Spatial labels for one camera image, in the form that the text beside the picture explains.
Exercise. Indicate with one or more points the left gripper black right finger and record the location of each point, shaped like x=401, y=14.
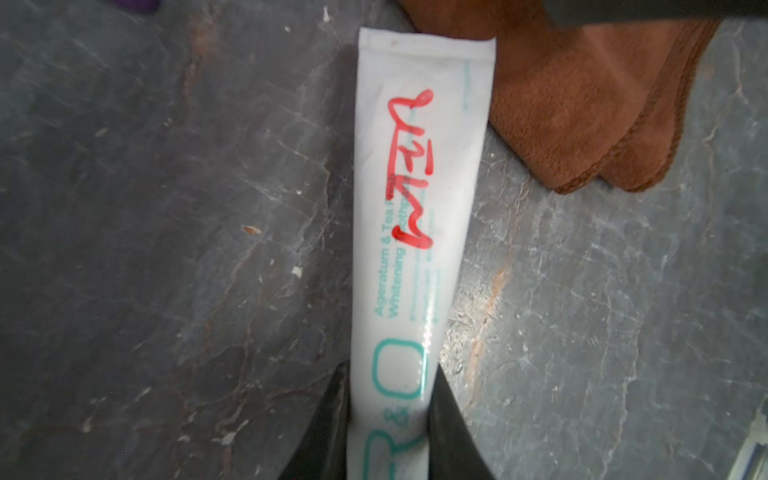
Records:
x=452, y=451

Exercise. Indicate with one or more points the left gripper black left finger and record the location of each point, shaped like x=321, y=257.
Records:
x=321, y=453

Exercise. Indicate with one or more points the teal cap toothpaste tube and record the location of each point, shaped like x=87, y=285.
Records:
x=421, y=114

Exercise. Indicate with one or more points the brown microfiber cloth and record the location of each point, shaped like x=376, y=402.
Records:
x=578, y=103

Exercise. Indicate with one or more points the purple cap toothpaste tube top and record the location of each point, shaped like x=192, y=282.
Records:
x=139, y=6

